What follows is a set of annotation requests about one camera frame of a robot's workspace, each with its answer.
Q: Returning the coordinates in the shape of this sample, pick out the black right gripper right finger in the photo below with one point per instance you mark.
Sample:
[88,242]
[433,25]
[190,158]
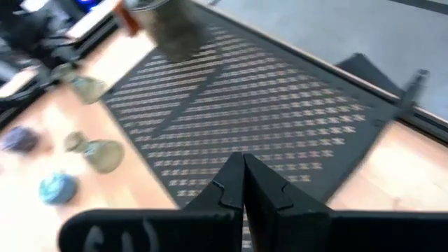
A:
[315,227]

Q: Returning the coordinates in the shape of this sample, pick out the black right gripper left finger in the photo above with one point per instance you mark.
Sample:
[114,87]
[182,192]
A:
[196,224]

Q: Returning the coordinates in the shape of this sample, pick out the ribbed glass candlestick holder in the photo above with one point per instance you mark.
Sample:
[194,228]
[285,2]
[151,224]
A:
[87,87]
[101,154]

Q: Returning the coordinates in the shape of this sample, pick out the black side table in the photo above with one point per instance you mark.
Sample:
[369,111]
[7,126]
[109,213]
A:
[245,105]

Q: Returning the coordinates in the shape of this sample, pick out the blue patterned candle tin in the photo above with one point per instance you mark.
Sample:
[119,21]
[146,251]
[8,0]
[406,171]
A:
[57,189]

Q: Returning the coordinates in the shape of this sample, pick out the purple patterned candle tin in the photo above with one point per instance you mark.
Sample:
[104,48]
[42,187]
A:
[19,140]

